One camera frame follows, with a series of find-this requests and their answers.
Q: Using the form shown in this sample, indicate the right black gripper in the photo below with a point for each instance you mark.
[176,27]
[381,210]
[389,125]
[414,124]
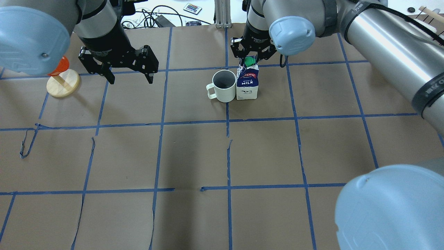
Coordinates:
[257,34]

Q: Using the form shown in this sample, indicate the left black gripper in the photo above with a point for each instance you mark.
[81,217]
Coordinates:
[105,42]

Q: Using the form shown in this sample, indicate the white blue milk carton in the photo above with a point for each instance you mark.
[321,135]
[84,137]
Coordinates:
[247,79]

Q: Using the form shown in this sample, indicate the white ceramic mug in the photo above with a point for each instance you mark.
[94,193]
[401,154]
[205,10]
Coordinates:
[223,86]

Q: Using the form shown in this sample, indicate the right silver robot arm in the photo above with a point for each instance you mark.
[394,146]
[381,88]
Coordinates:
[397,207]

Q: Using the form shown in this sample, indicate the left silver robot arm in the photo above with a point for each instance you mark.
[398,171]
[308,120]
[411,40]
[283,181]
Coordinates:
[36,34]

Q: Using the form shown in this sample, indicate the black power adapter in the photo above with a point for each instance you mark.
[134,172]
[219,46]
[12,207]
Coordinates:
[162,21]

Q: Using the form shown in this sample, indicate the orange mug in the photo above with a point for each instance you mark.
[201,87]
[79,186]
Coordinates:
[61,67]

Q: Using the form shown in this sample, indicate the wooden mug tree stand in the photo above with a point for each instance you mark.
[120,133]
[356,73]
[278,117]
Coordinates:
[60,86]

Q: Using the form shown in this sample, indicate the white remote control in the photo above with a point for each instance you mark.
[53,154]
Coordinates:
[191,8]

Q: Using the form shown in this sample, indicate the aluminium frame post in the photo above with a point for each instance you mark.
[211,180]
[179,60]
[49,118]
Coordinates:
[223,14]

